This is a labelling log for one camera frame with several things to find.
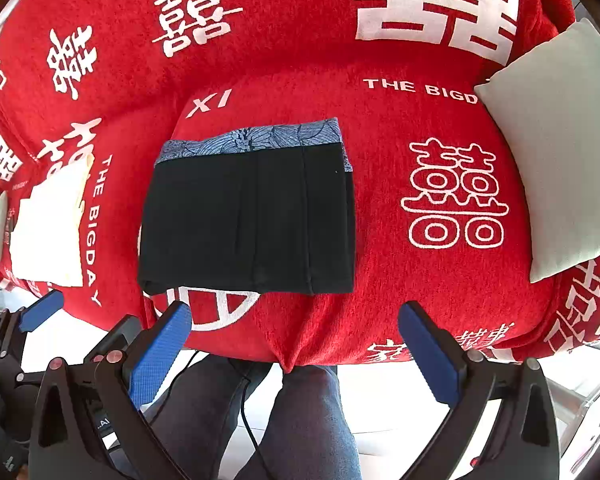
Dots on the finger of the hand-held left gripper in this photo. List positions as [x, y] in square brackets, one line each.
[40, 310]
[115, 337]

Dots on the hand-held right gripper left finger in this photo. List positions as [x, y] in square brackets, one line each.
[157, 355]

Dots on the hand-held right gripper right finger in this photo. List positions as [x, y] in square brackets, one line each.
[430, 355]

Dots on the black pants with blue waistband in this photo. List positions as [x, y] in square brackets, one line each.
[250, 220]

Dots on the white folded cloth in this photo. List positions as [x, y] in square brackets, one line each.
[50, 230]

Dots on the red printed blanket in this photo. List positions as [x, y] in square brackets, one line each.
[380, 280]

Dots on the white pillow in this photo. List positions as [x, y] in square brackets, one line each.
[555, 150]

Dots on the grey metal frame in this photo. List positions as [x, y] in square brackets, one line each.
[572, 400]

